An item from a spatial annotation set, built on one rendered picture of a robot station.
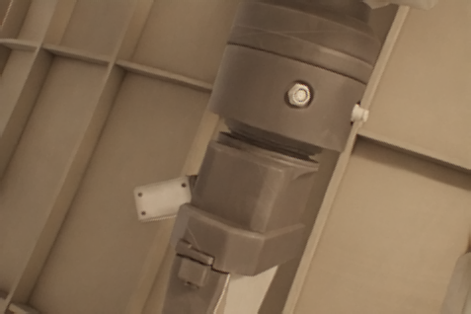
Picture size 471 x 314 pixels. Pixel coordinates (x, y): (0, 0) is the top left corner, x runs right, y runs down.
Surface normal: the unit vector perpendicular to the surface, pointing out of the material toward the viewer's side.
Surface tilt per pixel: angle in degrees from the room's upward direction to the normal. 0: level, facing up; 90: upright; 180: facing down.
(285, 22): 101
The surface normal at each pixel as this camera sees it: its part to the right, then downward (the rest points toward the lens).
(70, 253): -0.49, -0.27
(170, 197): -0.36, -0.01
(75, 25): -0.65, -0.32
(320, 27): 0.07, 0.13
